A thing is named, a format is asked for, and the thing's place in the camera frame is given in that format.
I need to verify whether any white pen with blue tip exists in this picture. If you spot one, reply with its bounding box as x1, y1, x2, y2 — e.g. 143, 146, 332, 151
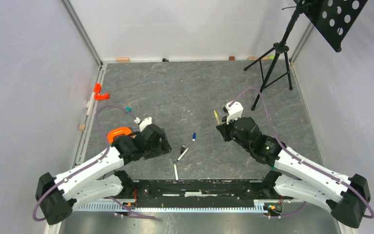
173, 163, 179, 181

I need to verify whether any black music stand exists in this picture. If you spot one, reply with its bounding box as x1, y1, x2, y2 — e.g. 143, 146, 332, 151
243, 0, 369, 112

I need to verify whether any yellow highlighter pen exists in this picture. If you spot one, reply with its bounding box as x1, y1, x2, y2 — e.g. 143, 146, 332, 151
213, 109, 221, 125

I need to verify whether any white cable duct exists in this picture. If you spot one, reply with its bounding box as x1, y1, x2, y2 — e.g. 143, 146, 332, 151
76, 201, 267, 214

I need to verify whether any black pen cap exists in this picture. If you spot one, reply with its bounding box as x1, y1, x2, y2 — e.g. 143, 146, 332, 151
180, 145, 186, 154

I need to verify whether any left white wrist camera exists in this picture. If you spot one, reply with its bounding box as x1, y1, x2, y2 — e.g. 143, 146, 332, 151
134, 117, 152, 132

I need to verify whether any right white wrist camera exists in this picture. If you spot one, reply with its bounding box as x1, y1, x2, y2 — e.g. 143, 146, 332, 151
222, 101, 243, 124

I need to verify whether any red L-shaped block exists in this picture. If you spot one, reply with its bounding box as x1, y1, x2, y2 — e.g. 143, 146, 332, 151
94, 93, 110, 100

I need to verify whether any wooden block at wall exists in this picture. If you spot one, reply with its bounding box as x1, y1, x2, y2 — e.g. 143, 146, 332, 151
116, 57, 131, 63

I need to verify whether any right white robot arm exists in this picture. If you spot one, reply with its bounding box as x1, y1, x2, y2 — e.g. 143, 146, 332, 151
216, 117, 371, 229

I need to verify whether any orange U-shaped block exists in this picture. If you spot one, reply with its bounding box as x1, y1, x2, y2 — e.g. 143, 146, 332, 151
107, 127, 132, 144

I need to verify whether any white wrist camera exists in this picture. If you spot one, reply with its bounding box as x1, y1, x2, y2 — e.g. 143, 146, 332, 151
134, 117, 152, 132
222, 101, 243, 124

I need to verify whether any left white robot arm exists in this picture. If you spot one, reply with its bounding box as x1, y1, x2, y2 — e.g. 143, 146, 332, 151
33, 123, 171, 225

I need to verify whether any red block upright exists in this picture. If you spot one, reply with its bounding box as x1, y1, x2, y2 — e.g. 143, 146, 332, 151
93, 83, 102, 94

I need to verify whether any small wooden block left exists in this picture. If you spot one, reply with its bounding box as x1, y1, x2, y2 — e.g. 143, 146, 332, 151
78, 124, 86, 132

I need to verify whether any white pen with black tip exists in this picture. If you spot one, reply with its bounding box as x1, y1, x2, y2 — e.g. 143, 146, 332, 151
176, 147, 189, 161

